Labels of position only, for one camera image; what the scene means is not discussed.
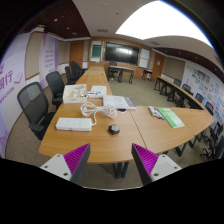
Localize dark-legged wooden desk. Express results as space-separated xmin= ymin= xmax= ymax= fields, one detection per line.
xmin=107 ymin=65 xmax=135 ymax=84

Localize black mesh office chair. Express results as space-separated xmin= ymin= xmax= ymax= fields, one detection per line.
xmin=45 ymin=70 xmax=66 ymax=109
xmin=16 ymin=81 xmax=56 ymax=141

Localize white paper sheets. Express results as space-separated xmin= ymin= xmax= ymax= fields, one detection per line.
xmin=85 ymin=85 xmax=108 ymax=99

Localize thick white book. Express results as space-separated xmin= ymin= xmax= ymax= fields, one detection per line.
xmin=102 ymin=94 xmax=138 ymax=111

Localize green booklet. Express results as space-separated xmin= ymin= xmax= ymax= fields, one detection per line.
xmin=157 ymin=107 xmax=185 ymax=129

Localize small black charger block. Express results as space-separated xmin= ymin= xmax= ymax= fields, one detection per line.
xmin=107 ymin=124 xmax=121 ymax=136

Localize wooden door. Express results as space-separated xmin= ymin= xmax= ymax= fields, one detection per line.
xmin=151 ymin=52 xmax=165 ymax=81
xmin=69 ymin=40 xmax=85 ymax=69

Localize group of black chairs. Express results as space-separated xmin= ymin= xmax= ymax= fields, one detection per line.
xmin=64 ymin=60 xmax=87 ymax=86
xmin=173 ymin=78 xmax=224 ymax=163

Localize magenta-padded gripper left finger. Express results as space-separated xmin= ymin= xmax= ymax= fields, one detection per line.
xmin=40 ymin=143 xmax=92 ymax=185

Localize white power strip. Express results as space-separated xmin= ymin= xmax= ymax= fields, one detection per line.
xmin=55 ymin=116 xmax=93 ymax=132

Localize narrow purple wall banner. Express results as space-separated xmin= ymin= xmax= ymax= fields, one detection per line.
xmin=38 ymin=33 xmax=60 ymax=89

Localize long wooden table row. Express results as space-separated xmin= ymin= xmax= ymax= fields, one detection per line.
xmin=153 ymin=76 xmax=209 ymax=111

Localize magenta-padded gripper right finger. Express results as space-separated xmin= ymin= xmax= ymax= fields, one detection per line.
xmin=131 ymin=143 xmax=183 ymax=186

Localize white coiled cable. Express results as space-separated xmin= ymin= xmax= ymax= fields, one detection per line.
xmin=79 ymin=101 xmax=118 ymax=127

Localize large black wall screen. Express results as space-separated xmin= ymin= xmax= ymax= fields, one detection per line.
xmin=104 ymin=42 xmax=140 ymax=66

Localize colourful wall posters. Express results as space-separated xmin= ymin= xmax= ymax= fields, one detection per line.
xmin=189 ymin=64 xmax=224 ymax=124

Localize white wall board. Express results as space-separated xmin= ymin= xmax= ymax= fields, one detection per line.
xmin=138 ymin=48 xmax=151 ymax=69

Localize white marker set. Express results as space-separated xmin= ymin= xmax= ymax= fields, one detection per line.
xmin=148 ymin=105 xmax=165 ymax=121

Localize bright ceiling light panel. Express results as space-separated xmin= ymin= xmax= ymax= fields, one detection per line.
xmin=115 ymin=0 xmax=214 ymax=48

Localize wide purple wall banner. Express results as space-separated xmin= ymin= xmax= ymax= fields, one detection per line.
xmin=0 ymin=33 xmax=33 ymax=158

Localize small wooden desk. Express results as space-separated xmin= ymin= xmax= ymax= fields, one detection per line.
xmin=142 ymin=69 xmax=154 ymax=81

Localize white open box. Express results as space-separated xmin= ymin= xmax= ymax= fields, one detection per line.
xmin=62 ymin=83 xmax=88 ymax=104

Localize green and white board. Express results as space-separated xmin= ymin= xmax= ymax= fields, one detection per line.
xmin=89 ymin=40 xmax=104 ymax=63

